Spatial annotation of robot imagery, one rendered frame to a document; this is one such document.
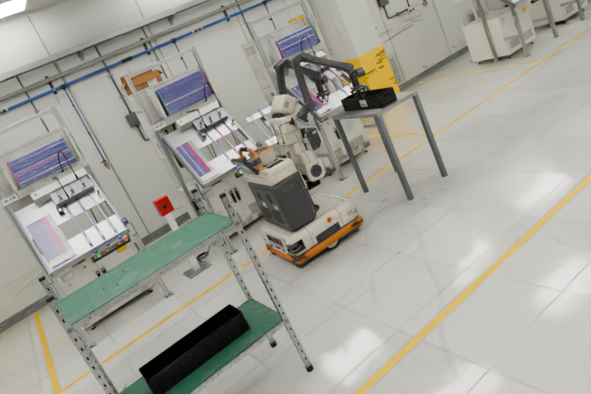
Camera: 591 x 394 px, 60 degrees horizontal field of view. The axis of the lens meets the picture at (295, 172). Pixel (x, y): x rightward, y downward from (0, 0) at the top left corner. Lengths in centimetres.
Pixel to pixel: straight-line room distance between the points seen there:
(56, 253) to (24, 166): 82
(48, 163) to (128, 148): 182
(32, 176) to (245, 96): 327
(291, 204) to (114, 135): 323
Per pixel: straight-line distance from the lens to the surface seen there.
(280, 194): 384
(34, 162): 495
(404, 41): 894
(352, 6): 770
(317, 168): 414
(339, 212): 406
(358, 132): 605
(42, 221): 486
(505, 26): 813
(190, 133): 518
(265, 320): 287
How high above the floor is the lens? 169
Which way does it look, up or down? 15 degrees down
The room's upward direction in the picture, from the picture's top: 24 degrees counter-clockwise
